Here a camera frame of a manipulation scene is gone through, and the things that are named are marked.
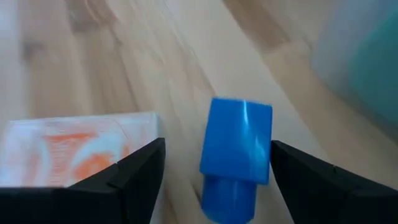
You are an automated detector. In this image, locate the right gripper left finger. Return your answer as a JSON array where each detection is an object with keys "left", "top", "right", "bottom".
[{"left": 0, "top": 137, "right": 167, "bottom": 224}]

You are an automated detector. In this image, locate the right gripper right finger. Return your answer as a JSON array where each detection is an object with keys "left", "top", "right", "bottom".
[{"left": 271, "top": 139, "right": 398, "bottom": 224}]

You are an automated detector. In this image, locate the blue toy brick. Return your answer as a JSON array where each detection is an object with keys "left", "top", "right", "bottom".
[{"left": 198, "top": 96, "right": 274, "bottom": 224}]

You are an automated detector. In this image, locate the card deck with red end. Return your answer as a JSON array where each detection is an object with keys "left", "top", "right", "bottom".
[{"left": 0, "top": 111, "right": 160, "bottom": 189}]

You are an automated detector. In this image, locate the clear plastic bin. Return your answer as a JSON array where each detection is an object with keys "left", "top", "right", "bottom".
[{"left": 310, "top": 0, "right": 398, "bottom": 139}]

